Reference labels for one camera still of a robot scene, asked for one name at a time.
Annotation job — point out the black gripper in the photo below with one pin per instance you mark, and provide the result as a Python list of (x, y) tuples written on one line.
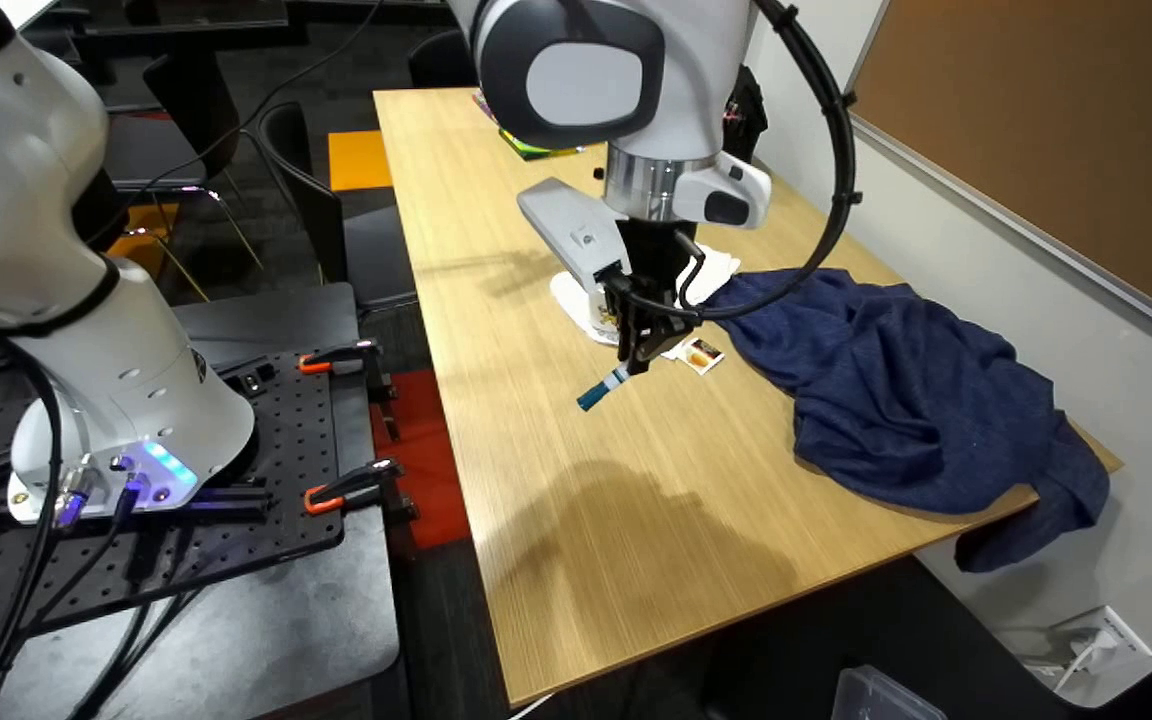
[(659, 260)]

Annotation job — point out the green marker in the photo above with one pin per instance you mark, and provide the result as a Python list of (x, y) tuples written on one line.
[(601, 392)]

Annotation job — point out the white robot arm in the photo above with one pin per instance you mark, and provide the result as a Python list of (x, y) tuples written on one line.
[(56, 242)]

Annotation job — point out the orange tea bag sachet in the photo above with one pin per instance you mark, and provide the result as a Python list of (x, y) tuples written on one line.
[(701, 354)]

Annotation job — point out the green flat item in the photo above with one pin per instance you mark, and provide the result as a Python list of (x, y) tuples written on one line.
[(524, 143)]

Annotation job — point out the black bag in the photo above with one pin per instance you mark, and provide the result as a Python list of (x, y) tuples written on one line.
[(745, 112)]

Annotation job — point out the dark blue cloth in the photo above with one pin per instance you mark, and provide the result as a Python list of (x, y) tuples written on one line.
[(911, 384)]

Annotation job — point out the orange black clamp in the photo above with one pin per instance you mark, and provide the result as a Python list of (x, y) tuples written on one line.
[(338, 356), (351, 484)]

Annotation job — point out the black office chair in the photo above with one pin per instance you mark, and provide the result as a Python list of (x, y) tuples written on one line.
[(323, 201)]

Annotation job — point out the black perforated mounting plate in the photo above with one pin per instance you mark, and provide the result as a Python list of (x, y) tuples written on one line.
[(271, 442)]

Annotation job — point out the clear plastic container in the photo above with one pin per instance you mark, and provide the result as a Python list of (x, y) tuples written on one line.
[(883, 696)]

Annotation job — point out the brown cork board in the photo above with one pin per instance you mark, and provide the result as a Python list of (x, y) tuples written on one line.
[(1056, 133)]

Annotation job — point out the grey robot stand table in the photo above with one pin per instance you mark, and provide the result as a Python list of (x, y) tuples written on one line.
[(271, 627)]

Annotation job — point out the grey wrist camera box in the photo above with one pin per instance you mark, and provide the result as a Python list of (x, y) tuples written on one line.
[(579, 242)]

